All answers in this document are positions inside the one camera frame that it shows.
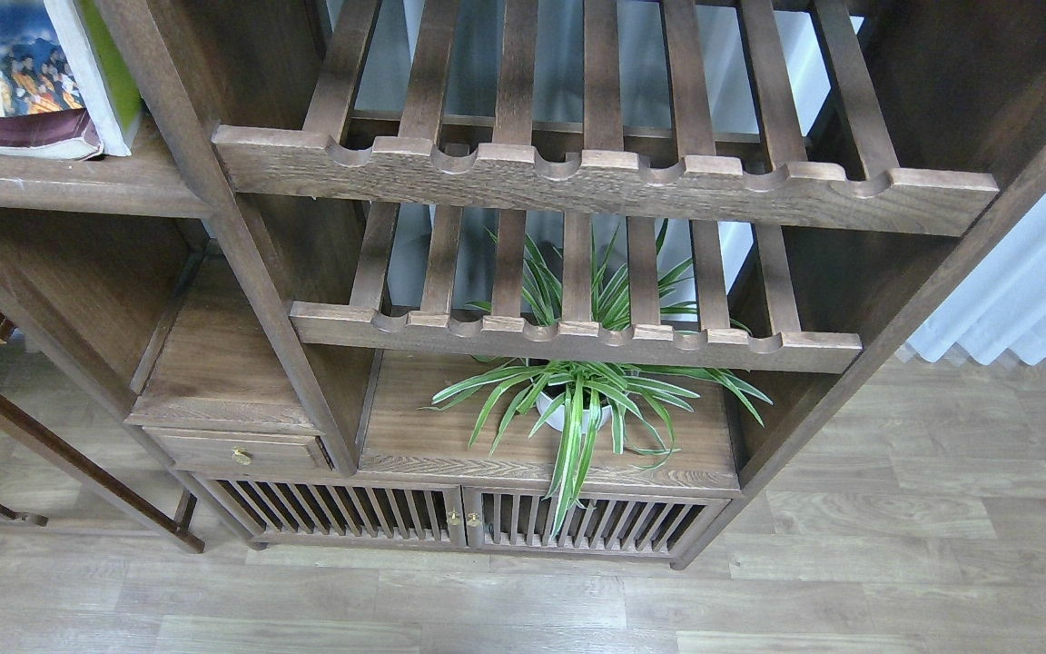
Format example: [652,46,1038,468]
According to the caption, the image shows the maroon book white characters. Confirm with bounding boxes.
[0,109,104,160]

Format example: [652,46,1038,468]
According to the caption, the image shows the yellow green book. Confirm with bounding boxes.
[44,1,143,157]

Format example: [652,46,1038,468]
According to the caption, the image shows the dark wooden bookshelf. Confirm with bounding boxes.
[0,1,1046,569]

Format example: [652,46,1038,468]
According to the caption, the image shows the white blue 300 book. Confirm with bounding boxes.
[0,1,84,117]

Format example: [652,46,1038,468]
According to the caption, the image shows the white curtain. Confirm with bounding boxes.
[899,194,1046,365]

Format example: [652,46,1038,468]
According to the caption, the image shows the white plant pot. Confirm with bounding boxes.
[537,384,613,433]

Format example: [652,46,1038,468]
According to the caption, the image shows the green spider plant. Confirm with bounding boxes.
[422,220,773,531]

